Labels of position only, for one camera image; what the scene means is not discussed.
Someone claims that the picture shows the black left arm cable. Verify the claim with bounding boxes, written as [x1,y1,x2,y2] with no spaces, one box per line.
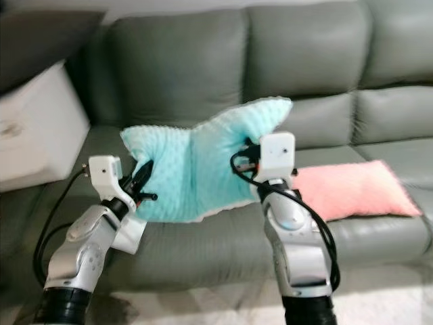
[33,167,93,286]

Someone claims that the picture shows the pink pillow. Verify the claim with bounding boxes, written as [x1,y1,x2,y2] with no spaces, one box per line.
[290,159,423,222]

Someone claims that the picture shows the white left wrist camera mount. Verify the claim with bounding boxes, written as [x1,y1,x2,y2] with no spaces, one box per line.
[89,155,133,208]

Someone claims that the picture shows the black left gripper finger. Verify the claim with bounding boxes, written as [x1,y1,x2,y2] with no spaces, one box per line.
[133,160,155,193]

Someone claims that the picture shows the grey leather sofa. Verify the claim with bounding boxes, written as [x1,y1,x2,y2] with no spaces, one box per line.
[0,0,433,293]

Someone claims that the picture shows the turquoise plush pillow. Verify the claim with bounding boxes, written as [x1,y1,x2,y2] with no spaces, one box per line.
[120,97,293,223]

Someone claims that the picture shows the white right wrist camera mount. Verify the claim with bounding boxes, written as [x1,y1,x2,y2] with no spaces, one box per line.
[257,132,296,184]

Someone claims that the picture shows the dark grey cushion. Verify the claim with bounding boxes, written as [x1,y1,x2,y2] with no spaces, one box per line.
[0,7,108,95]

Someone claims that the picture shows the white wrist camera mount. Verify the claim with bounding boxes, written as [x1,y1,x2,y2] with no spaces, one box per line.
[89,155,133,208]
[257,132,296,184]

